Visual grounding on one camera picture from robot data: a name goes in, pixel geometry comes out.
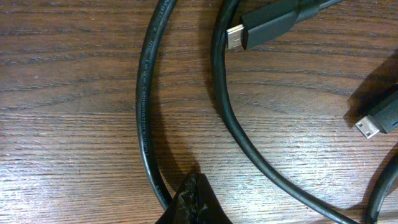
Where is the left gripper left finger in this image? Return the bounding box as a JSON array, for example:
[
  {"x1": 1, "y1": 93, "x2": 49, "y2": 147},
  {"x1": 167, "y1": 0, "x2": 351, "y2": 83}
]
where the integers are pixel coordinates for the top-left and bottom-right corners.
[{"x1": 155, "y1": 173, "x2": 198, "y2": 224}]

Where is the black cable short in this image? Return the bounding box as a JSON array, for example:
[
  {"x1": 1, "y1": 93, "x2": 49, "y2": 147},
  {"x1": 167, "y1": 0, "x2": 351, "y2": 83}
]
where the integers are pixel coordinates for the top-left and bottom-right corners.
[{"x1": 211, "y1": 0, "x2": 397, "y2": 223}]

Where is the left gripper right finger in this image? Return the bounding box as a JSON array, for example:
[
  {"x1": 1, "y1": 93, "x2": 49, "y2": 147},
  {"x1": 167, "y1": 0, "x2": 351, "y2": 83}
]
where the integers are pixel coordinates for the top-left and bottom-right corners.
[{"x1": 195, "y1": 174, "x2": 232, "y2": 224}]

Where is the black cable long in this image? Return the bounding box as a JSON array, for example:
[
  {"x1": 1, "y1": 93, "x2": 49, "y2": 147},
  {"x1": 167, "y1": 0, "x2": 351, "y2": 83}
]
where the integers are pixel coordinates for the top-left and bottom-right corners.
[{"x1": 136, "y1": 0, "x2": 177, "y2": 210}]

